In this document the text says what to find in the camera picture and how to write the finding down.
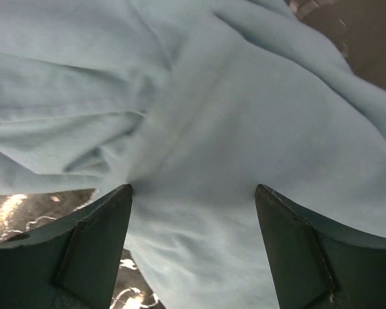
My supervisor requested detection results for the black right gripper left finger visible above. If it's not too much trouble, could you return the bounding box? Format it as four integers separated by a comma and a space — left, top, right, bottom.
0, 185, 133, 308

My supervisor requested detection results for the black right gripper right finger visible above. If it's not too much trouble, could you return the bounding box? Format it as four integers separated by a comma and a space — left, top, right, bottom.
255, 185, 386, 308

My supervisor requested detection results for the light blue t shirt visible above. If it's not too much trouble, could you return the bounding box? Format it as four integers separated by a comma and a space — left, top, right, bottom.
0, 0, 386, 309

